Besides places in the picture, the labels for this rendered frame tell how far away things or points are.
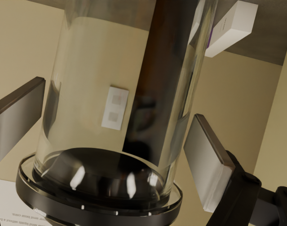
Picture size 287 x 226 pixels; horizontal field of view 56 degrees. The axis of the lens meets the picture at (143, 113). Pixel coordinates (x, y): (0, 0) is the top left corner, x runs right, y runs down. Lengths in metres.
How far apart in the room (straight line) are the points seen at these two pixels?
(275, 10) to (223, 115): 0.44
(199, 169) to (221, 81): 0.66
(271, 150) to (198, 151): 0.32
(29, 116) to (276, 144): 0.39
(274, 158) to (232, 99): 0.38
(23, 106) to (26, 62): 0.64
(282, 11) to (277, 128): 0.18
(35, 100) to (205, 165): 0.11
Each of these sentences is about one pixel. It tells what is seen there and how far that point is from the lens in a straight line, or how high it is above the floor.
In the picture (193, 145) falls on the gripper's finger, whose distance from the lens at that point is 0.19.
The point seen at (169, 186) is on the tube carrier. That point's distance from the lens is 0.17.
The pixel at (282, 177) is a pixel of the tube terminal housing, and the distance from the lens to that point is 0.46.
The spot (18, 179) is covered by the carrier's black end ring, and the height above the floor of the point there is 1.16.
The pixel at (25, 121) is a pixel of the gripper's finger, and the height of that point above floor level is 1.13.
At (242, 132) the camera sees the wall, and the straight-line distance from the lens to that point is 0.86.
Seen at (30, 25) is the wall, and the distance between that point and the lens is 0.81.
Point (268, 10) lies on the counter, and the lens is 0.46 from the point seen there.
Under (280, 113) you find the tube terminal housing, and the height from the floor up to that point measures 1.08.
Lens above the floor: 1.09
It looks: 5 degrees up
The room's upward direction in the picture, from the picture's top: 167 degrees counter-clockwise
